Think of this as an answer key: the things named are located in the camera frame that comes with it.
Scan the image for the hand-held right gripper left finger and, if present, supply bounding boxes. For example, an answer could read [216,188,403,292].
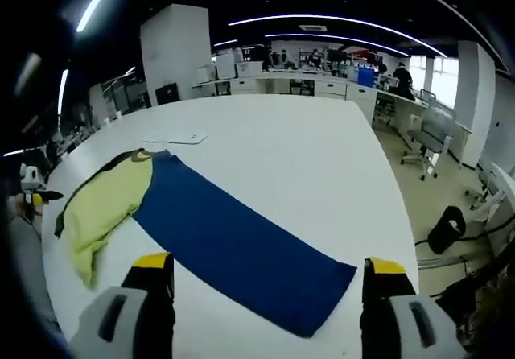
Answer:
[70,252,177,359]

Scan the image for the white board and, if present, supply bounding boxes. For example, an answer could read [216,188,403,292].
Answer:
[216,52,237,80]

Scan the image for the yellow black blue garment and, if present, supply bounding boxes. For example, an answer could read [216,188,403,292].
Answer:
[54,148,358,339]

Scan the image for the white office desk row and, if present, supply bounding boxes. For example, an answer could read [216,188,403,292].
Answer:
[192,70,427,115]

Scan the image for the white office chair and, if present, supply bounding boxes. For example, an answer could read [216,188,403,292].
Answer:
[400,100,456,182]
[468,162,515,235]

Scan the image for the black panel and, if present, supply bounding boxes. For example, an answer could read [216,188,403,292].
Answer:
[154,83,180,106]

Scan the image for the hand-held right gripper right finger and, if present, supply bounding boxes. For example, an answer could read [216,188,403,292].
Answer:
[360,257,468,359]

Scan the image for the white template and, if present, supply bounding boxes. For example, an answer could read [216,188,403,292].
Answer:
[140,132,208,146]

